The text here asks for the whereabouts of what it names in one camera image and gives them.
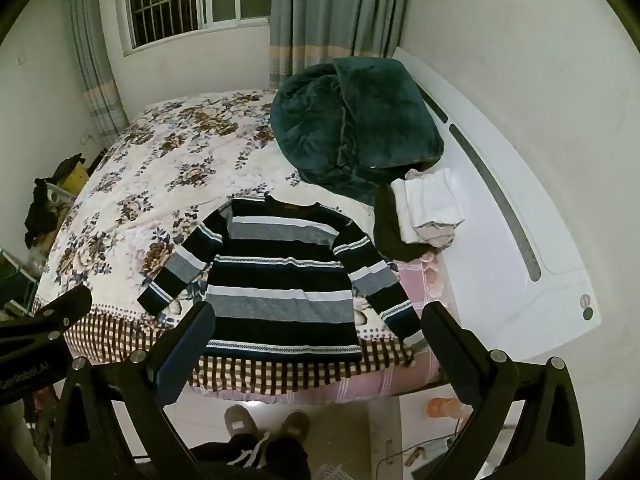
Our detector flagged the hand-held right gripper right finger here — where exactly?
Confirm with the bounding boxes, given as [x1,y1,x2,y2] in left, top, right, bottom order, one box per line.
[421,301,586,480]

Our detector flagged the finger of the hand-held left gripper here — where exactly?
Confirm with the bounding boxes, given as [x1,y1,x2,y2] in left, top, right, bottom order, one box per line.
[0,284,94,357]

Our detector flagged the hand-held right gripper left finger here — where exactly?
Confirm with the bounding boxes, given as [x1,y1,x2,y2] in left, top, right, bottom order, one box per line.
[50,301,217,480]

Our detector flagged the striped knit sweater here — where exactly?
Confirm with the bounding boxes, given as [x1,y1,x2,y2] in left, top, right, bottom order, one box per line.
[136,195,430,367]

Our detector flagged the white folded clothes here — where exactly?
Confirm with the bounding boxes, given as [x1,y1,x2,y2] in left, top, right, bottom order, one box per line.
[390,167,467,249]

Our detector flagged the green crate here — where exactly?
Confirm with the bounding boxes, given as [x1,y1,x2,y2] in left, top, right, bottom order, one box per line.
[0,247,39,312]

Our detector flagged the orange plastic object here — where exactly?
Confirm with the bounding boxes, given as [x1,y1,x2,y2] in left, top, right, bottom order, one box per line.
[425,396,464,421]

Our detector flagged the grey slipper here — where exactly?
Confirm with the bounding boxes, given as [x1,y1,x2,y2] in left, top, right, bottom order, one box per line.
[277,409,311,444]
[224,405,262,444]

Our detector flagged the white headboard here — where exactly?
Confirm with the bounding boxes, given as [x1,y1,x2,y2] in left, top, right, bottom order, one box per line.
[392,46,604,357]

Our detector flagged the dark clothing pile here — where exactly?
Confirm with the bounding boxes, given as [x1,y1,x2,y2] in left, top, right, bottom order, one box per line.
[22,152,84,247]

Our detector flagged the black cloth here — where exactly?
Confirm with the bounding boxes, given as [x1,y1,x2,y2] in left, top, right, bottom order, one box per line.
[372,180,436,264]

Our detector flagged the yellow box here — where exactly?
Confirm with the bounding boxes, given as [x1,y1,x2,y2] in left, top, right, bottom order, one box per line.
[60,159,102,197]

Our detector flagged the person's legs in black pants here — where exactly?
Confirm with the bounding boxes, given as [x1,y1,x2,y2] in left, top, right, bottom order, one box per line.
[190,432,314,480]

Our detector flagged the floral bed blanket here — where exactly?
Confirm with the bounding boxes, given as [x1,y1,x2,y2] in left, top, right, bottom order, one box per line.
[32,89,441,396]

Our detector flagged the grey-green curtain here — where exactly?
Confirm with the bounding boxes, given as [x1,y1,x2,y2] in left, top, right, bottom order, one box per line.
[269,0,416,89]
[62,0,130,149]

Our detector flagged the dark green plush blanket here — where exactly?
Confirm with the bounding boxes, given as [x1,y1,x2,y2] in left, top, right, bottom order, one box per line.
[269,56,446,206]

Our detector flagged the black cable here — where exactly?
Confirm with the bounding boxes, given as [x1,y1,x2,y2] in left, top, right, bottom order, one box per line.
[379,410,467,467]

